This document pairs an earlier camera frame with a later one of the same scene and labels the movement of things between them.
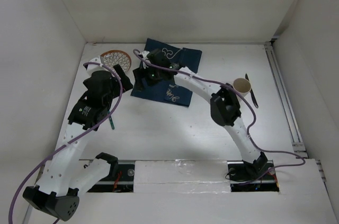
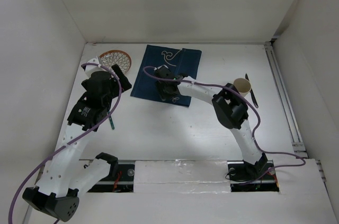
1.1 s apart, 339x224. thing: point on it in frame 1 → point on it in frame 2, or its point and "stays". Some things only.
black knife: (252, 95) stays
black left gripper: (126, 84) stays
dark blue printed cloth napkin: (160, 63) stays
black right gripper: (139, 74) → (163, 95)
